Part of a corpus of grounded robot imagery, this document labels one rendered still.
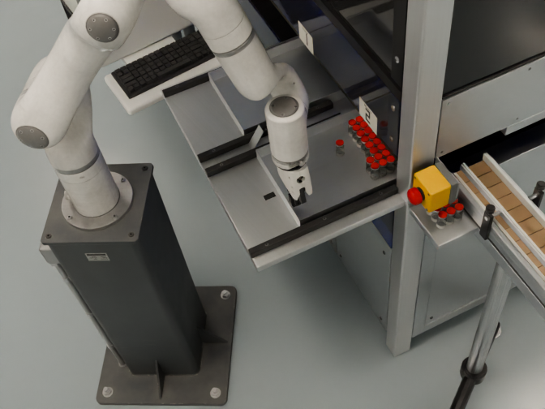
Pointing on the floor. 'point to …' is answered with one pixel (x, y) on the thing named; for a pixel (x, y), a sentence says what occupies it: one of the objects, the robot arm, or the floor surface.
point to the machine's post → (415, 153)
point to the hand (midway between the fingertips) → (295, 198)
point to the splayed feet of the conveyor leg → (469, 380)
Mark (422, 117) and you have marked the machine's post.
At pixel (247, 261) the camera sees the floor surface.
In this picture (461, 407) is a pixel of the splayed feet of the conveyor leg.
